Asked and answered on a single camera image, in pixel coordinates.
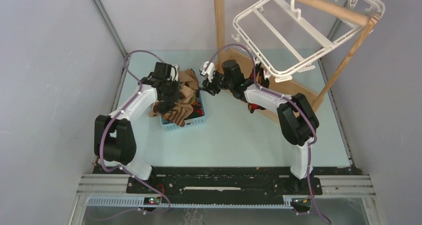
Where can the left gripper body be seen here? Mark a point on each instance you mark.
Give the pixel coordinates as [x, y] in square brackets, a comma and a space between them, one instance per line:
[171, 93]

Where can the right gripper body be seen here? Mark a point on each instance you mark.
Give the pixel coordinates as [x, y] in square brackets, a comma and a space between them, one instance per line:
[215, 85]

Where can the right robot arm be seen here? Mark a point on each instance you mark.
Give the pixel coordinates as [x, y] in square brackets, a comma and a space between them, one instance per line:
[296, 117]

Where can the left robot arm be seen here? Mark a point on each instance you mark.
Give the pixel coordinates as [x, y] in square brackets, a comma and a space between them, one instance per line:
[114, 139]

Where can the pile of socks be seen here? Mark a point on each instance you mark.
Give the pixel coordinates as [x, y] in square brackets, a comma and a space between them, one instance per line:
[189, 86]

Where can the white plastic clip hanger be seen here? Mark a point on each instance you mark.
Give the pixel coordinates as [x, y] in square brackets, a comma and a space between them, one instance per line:
[290, 36]

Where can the wooden hanger stand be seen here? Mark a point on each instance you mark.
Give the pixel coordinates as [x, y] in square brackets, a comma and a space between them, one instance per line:
[263, 68]

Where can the light blue perforated basket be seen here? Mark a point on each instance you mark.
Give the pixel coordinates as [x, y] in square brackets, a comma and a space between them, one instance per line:
[198, 116]

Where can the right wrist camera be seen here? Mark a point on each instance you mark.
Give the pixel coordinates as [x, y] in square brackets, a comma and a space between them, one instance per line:
[207, 70]

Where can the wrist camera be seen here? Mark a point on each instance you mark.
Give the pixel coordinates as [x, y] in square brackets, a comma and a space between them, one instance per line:
[207, 70]
[174, 73]

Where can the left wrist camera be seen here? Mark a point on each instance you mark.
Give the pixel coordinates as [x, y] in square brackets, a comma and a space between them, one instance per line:
[174, 73]

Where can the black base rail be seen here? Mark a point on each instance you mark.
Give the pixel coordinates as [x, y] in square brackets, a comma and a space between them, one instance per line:
[226, 185]

